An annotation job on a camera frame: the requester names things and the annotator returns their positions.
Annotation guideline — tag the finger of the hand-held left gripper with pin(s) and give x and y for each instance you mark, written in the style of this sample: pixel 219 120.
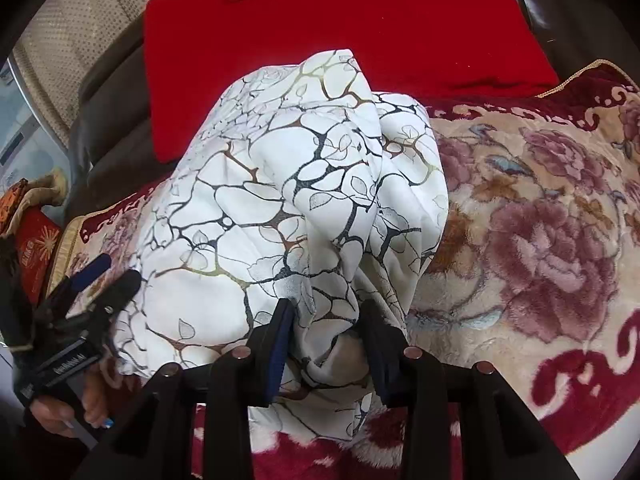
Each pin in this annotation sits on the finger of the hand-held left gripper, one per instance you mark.
pixel 87 275
pixel 117 295

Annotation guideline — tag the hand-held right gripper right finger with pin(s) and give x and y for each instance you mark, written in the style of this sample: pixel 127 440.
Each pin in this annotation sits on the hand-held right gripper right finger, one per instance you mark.
pixel 381 355

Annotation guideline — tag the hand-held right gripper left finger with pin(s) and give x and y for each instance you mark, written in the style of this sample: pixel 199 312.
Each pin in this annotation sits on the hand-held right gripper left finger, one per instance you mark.
pixel 279 355

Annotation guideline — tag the white vein-patterned coat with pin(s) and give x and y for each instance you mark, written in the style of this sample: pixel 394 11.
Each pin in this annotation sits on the white vein-patterned coat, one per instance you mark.
pixel 280 195

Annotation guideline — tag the person's left hand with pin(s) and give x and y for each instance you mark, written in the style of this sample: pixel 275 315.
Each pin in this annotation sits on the person's left hand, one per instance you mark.
pixel 97 395

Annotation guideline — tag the red box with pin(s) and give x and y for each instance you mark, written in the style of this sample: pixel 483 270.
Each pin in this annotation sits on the red box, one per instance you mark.
pixel 37 255

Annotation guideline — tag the orange patterned cloth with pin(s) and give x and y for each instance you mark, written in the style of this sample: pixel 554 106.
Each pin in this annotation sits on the orange patterned cloth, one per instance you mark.
pixel 12 205

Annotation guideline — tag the window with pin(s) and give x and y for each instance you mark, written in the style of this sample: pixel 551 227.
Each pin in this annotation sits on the window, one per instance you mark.
pixel 20 125

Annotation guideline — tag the brown leather sofa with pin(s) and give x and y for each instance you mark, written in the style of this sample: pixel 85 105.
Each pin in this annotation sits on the brown leather sofa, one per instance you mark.
pixel 100 105

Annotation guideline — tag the red floral plush blanket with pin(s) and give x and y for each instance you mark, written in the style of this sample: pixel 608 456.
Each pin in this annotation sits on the red floral plush blanket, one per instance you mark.
pixel 540 250

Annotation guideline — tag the beige perforated sofa panel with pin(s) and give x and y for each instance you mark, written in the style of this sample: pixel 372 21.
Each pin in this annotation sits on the beige perforated sofa panel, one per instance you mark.
pixel 60 30

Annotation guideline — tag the red cushion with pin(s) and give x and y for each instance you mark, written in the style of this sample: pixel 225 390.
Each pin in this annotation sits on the red cushion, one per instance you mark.
pixel 350 35

